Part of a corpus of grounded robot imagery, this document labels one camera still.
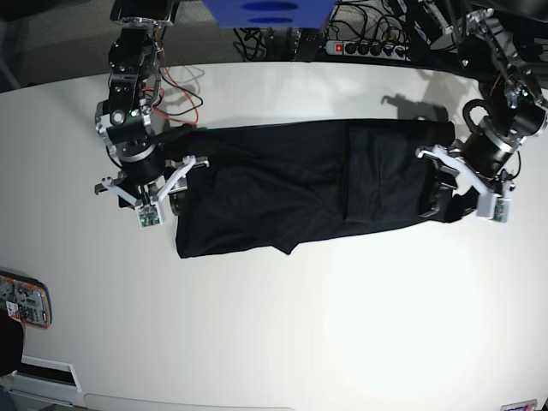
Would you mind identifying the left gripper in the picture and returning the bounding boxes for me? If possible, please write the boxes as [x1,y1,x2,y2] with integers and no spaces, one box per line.
[416,130,521,223]

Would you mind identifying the small card at edge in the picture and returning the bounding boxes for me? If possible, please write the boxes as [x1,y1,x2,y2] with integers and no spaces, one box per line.
[500,399,538,411]

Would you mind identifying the tangled black cables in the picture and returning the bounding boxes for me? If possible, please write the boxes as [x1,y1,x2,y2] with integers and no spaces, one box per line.
[233,26,296,63]

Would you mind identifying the orange clear parts box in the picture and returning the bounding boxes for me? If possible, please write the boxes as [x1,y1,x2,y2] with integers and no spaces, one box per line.
[1,271,52,330]

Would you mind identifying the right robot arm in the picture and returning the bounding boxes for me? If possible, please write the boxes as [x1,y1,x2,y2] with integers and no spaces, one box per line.
[94,1,209,229]

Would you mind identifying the black power adapter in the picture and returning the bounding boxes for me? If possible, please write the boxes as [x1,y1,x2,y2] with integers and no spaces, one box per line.
[293,28,324,63]

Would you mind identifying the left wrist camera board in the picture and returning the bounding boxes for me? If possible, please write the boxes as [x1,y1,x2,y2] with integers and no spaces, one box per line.
[492,197,510,223]

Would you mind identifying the white power strip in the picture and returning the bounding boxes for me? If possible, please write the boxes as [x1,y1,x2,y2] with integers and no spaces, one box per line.
[325,40,409,62]

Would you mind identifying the black T-shirt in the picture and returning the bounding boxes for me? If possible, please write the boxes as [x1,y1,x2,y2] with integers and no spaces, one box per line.
[168,119,455,259]

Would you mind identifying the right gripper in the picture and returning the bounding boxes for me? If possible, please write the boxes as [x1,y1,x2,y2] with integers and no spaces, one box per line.
[94,147,210,224]

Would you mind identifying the black chair back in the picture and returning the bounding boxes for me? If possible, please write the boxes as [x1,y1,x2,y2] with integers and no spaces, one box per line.
[0,313,25,377]

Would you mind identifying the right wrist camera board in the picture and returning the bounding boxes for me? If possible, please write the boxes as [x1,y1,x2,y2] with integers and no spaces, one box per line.
[136,206,163,229]

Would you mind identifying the blue plastic crate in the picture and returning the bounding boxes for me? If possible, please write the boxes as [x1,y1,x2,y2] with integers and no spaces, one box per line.
[203,0,335,28]

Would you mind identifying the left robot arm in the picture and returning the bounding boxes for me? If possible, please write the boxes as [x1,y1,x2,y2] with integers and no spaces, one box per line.
[416,4,547,223]

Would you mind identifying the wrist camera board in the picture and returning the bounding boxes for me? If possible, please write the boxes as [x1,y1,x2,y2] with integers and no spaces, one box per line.
[492,197,510,223]
[136,206,163,229]

